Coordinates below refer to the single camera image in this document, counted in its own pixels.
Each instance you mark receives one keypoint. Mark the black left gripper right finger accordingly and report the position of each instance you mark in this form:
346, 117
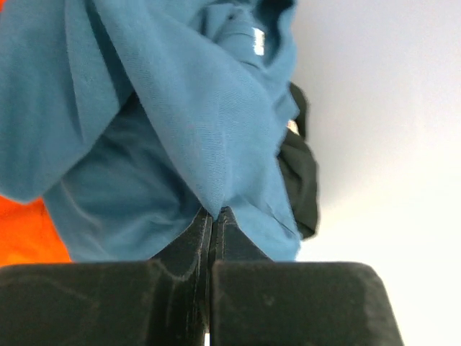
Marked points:
256, 301

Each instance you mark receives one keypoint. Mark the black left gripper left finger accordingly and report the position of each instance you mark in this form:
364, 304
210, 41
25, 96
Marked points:
154, 302

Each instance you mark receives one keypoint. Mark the teal blue t shirt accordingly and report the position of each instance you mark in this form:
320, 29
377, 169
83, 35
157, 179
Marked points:
128, 117

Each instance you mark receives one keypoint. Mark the black t shirt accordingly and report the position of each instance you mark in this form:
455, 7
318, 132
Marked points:
300, 169

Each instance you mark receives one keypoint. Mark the orange t shirt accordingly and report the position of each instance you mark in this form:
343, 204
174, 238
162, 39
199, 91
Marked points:
27, 233

